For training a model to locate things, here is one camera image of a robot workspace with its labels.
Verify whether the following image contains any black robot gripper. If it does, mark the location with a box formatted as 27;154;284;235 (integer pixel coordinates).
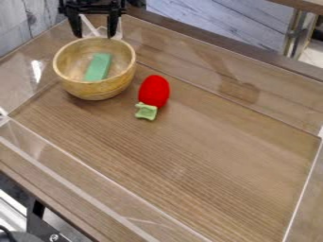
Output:
57;0;127;38

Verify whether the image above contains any green rectangular block stick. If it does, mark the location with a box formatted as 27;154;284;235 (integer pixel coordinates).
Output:
83;53;112;81

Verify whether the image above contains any wooden brown bowl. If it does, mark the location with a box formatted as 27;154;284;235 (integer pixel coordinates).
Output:
53;37;136;100

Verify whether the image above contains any red plush strawberry toy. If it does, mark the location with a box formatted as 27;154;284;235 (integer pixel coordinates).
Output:
135;75;171;121

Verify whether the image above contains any metal table leg background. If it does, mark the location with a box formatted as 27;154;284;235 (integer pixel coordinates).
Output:
284;9;318;60

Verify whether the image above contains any clear acrylic front barrier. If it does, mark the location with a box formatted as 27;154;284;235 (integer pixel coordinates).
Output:
0;111;211;242

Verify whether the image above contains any black table frame leg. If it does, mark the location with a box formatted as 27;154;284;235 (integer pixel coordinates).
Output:
0;199;72;242

